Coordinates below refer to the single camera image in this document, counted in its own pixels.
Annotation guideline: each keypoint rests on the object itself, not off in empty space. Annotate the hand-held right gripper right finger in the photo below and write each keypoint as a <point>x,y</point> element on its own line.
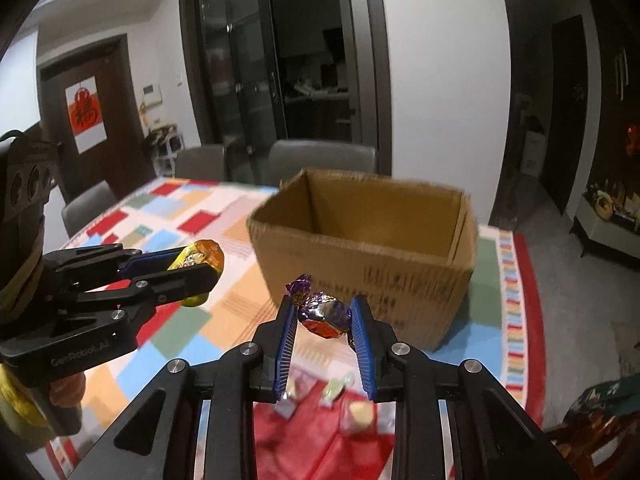
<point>362,345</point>

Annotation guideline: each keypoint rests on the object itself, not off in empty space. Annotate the white shoe rack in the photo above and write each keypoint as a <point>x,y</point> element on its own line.
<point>165,150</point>

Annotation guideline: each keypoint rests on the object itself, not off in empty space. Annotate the grey dining chair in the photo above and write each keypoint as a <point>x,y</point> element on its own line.
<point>320,157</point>
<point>90,207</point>
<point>200,162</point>

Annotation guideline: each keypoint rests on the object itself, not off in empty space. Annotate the low white sideboard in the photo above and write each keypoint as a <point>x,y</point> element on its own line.
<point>610,240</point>

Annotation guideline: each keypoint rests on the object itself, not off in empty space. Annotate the red and white door poster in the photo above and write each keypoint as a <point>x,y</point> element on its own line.
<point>86,115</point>

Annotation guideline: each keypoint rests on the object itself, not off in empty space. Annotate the red foil balloons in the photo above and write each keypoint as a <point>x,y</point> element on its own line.
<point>634,139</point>

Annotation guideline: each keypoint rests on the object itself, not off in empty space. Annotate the person's left hand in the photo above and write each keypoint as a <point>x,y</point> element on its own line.
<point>67,394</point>

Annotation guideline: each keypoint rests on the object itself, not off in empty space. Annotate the purple orange foil candy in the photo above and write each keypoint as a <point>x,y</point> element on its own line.
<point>322,312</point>

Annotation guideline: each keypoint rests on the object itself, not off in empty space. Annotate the green cloth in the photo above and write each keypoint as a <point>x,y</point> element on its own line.
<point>605,395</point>

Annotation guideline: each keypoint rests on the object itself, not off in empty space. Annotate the brown cardboard box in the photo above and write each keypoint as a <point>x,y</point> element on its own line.
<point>350,270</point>

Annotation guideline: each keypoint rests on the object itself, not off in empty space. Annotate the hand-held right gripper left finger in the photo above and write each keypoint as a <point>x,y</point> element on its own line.
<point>285,340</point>

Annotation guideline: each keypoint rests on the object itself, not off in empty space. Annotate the dark wooden door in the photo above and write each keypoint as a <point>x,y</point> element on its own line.
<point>120,125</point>

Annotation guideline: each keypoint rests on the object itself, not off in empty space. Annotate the peach snack packet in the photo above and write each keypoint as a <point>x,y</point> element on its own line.
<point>361,414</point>

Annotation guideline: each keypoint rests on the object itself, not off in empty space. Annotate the green white snack packet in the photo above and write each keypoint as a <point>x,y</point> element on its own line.
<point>335,390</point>

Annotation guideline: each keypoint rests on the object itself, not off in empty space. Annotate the dark framed sliding glass door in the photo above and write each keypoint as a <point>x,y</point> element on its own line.
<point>235,75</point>

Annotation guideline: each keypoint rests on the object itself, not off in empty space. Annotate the colourful patchwork tablecloth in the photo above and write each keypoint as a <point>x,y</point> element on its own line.
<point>240,290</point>

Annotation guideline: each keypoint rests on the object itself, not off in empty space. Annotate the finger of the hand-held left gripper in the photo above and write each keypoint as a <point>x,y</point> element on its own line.
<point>180,285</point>
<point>145,261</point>

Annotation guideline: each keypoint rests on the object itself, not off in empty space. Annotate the white box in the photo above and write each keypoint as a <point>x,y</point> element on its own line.
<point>532,152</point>

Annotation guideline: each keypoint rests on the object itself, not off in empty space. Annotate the gold foil candy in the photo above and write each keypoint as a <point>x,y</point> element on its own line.
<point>205,252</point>

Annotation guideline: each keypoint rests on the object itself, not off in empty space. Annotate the dark hallway door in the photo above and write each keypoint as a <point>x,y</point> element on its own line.
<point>565,110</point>

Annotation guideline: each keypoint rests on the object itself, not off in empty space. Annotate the wooden armchair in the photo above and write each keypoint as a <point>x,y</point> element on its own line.
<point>600,440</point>

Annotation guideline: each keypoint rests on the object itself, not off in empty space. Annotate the white wall intercom panel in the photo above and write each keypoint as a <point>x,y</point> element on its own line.
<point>152,95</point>

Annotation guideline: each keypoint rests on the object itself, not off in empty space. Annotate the fruit basket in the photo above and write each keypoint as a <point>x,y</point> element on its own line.
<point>602,206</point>

